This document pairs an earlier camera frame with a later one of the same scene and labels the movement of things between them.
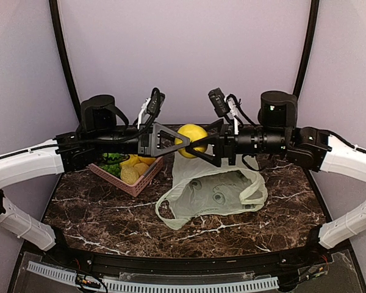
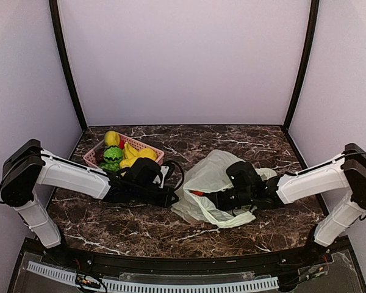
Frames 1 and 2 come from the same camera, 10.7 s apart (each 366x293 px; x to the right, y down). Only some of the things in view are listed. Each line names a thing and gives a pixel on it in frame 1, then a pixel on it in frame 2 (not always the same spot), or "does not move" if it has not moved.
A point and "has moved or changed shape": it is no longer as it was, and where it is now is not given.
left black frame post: x=55 y=16 does not move
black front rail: x=273 y=264 does not move
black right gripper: x=227 y=140 -> x=218 y=202
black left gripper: x=173 y=133 -> x=165 y=202
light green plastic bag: x=200 y=188 has moved or changed shape
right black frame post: x=308 y=46 does not move
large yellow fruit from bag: x=194 y=132 has moved or changed shape
